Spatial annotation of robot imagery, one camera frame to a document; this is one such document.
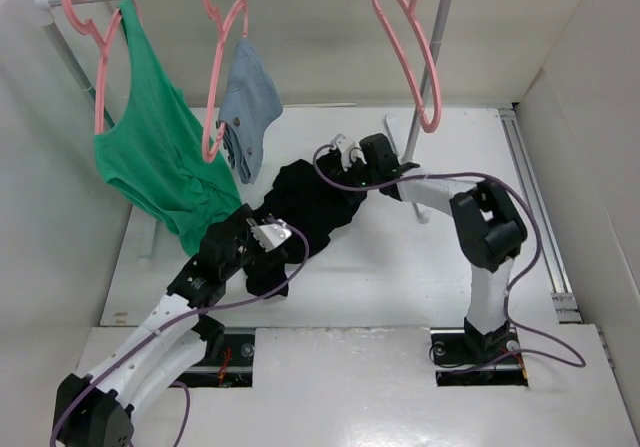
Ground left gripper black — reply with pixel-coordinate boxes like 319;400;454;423
220;206;285;280

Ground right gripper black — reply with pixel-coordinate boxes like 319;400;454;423
330;150;380;204

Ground black t shirt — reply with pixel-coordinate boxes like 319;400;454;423
244;159;367;296

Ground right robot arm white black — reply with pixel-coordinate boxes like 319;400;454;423
338;134;528;367

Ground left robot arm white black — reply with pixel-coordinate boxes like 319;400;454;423
49;205;302;446

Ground right pink hanger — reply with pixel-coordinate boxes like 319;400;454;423
370;0;444;134

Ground pink hanger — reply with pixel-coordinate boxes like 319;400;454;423
370;0;444;134
201;0;249;163
61;0;123;135

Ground middle pink hanger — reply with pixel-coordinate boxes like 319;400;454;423
201;0;249;163

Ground left pink hanger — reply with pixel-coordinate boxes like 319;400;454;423
61;0;123;135

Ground blue denim garment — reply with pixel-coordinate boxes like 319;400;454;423
217;40;283;184

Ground green tank top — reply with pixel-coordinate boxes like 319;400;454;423
94;0;241;256

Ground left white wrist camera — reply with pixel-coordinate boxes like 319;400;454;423
249;219;293;252

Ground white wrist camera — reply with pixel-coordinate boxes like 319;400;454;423
249;219;293;252
331;134;366;172

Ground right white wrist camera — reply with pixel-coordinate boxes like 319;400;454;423
331;134;366;172

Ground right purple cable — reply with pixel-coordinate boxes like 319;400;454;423
312;144;587;371

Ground purple cable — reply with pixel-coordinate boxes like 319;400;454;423
49;226;311;447
312;144;587;371

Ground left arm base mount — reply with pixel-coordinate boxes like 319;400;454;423
177;328;256;388

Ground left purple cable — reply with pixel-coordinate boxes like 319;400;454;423
49;226;311;447

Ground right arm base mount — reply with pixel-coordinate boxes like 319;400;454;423
429;328;528;387

